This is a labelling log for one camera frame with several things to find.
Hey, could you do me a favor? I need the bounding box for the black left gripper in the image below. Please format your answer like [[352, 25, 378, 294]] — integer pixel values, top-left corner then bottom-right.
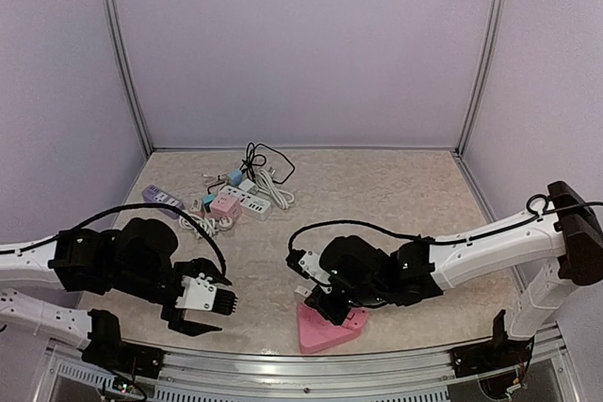
[[110, 257, 230, 335]]

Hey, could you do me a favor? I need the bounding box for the pink triangular power strip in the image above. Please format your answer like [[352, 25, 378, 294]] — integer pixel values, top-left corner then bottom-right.
[[297, 303, 363, 355]]

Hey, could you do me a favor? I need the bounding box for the pink cube socket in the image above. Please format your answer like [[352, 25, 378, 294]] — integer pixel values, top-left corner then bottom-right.
[[209, 194, 241, 221]]

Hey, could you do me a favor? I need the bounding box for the purple power strip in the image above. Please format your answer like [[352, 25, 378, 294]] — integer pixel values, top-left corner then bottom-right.
[[141, 185, 185, 221]]

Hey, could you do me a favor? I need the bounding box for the pink plug adapter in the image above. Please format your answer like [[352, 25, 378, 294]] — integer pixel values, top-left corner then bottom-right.
[[342, 308, 369, 330]]

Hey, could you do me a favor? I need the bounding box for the white plug adapter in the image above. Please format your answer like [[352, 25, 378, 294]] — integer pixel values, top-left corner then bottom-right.
[[295, 285, 310, 297]]

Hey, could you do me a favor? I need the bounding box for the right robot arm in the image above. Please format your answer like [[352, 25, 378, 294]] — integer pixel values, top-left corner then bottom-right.
[[285, 181, 602, 368]]

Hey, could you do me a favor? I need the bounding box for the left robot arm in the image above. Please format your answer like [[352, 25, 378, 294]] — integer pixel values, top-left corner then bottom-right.
[[1, 202, 236, 337]]

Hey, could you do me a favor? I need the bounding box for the teal adapter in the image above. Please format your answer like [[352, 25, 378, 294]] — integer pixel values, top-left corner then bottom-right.
[[202, 193, 216, 213]]

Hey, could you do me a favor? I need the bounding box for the white power strip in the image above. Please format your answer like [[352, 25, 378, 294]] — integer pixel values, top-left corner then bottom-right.
[[220, 185, 272, 221]]

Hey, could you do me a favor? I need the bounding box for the light blue adapter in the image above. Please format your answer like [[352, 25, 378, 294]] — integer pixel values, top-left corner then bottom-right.
[[226, 169, 243, 186]]

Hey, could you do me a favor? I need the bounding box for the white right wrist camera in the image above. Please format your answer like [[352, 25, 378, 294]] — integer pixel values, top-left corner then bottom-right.
[[285, 249, 330, 284]]

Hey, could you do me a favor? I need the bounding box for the white thick cable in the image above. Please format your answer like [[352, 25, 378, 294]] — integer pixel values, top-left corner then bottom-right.
[[256, 169, 295, 211]]

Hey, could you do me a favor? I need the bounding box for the black cable bundle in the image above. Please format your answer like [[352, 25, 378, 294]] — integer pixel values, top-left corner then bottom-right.
[[238, 140, 296, 185]]

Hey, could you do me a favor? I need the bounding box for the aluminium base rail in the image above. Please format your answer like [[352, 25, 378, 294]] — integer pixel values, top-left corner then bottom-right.
[[32, 324, 586, 401]]

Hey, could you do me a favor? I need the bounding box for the aluminium frame post left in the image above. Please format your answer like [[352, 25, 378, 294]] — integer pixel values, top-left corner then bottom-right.
[[102, 0, 155, 158]]

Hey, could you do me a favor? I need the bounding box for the aluminium frame post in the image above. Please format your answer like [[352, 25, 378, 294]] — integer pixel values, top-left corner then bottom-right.
[[455, 0, 505, 160], [102, 0, 155, 158]]

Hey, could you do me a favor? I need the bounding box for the aluminium frame post right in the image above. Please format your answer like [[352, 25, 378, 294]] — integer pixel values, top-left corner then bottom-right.
[[455, 0, 505, 160]]

